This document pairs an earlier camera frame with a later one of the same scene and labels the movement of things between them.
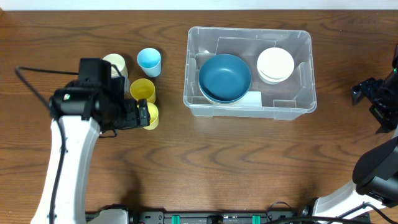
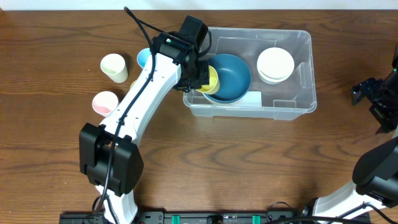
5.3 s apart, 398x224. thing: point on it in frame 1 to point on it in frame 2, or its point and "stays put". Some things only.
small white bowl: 275,64 stays put
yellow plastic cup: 153,117 to 213,87
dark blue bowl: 225,78 stays put
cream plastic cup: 119,63 stays put
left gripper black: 132,114 to 195,78
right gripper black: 372,91 stays put
